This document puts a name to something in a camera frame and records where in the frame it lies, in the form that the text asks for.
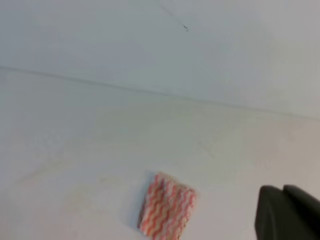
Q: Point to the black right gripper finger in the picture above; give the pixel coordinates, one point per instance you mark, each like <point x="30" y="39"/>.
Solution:
<point x="286" y="214"/>

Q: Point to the pink white striped rag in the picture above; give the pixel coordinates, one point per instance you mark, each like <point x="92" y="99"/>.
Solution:
<point x="167" y="207"/>

